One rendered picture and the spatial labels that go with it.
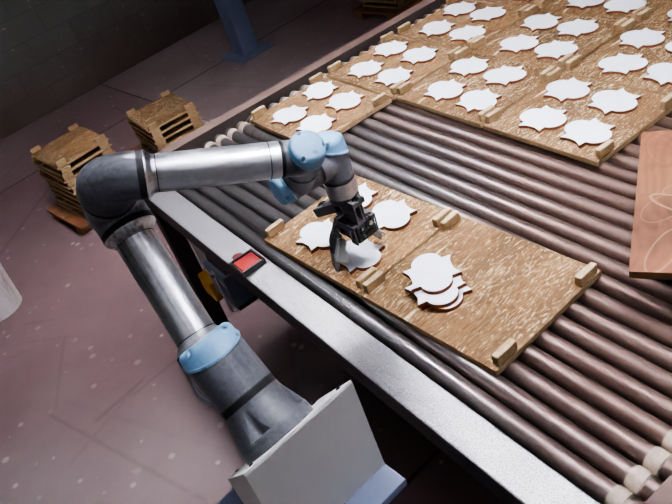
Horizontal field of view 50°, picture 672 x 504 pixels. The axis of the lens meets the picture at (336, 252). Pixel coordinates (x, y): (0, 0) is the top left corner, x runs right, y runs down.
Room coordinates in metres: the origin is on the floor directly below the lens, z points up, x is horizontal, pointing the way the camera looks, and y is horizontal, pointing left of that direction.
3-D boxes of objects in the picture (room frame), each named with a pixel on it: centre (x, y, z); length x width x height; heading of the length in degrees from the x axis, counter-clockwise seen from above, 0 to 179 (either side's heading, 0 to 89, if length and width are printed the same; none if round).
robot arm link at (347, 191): (1.42, -0.07, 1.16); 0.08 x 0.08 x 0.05
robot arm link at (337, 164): (1.41, -0.06, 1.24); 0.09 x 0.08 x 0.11; 112
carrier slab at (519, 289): (1.20, -0.27, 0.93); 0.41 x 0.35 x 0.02; 28
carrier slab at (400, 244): (1.57, -0.07, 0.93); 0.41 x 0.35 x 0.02; 28
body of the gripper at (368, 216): (1.41, -0.07, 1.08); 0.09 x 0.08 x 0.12; 28
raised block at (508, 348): (0.97, -0.25, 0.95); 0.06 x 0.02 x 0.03; 118
